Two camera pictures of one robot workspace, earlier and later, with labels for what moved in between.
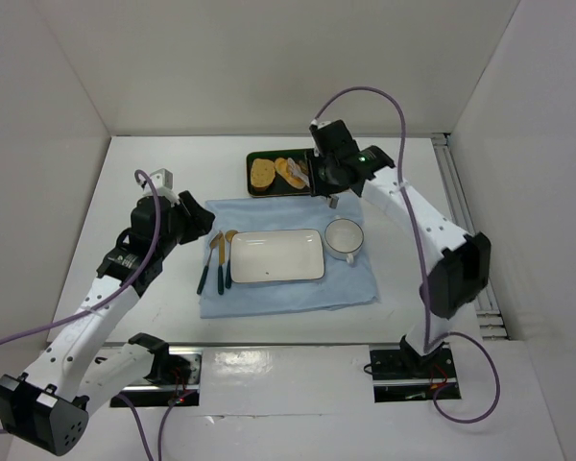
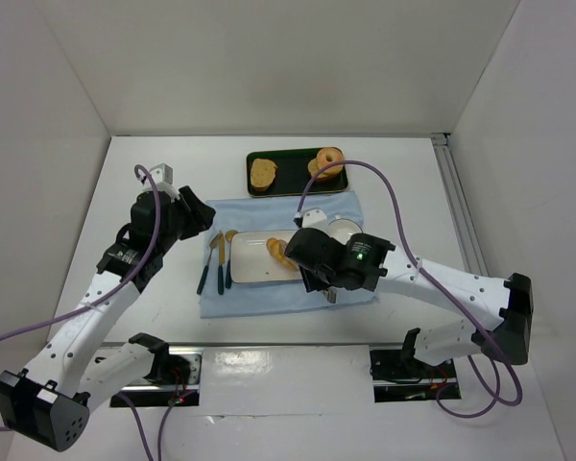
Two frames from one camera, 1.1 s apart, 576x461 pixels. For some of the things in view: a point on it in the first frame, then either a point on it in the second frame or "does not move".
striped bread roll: x=292 y=173 to x=277 y=249
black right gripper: x=312 y=174 to x=314 y=280
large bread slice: x=262 y=173 does not move
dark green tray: x=279 y=187 does not move
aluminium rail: x=490 y=322 does not move
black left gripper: x=192 y=217 does not move
